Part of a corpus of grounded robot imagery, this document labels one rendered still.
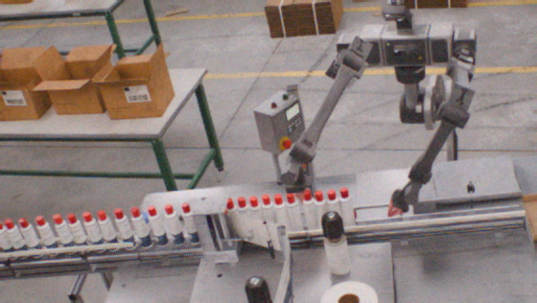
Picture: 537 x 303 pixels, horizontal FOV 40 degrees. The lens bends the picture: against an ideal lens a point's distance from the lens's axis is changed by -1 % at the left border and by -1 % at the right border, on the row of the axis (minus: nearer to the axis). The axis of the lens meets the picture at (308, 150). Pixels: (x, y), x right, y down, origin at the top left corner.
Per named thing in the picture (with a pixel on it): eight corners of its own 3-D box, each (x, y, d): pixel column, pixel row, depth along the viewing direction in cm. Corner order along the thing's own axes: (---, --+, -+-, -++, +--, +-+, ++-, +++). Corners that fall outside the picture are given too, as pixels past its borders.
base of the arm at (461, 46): (476, 63, 311) (474, 37, 305) (474, 73, 305) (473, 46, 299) (455, 64, 314) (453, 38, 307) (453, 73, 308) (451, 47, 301)
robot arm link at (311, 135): (366, 65, 280) (341, 50, 280) (369, 62, 275) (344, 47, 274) (311, 165, 275) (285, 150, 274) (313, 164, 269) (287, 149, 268)
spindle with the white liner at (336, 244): (329, 283, 290) (317, 223, 274) (330, 268, 297) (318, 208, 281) (352, 281, 289) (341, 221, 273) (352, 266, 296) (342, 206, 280)
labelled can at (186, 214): (190, 245, 323) (177, 208, 312) (192, 238, 327) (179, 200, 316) (201, 244, 322) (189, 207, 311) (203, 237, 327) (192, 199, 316)
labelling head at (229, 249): (205, 264, 311) (191, 216, 297) (211, 244, 322) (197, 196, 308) (238, 261, 309) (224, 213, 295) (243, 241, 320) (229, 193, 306)
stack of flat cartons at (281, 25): (268, 38, 705) (263, 8, 688) (280, 15, 749) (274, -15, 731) (337, 34, 690) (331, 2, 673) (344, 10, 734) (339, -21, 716)
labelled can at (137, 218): (140, 249, 326) (127, 213, 315) (143, 242, 330) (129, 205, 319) (151, 248, 325) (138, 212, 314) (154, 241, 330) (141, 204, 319)
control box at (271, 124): (261, 150, 302) (252, 109, 291) (288, 129, 312) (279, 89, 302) (280, 156, 296) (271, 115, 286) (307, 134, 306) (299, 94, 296)
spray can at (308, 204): (306, 233, 317) (298, 195, 306) (310, 225, 321) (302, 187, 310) (317, 234, 316) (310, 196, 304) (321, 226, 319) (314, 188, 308)
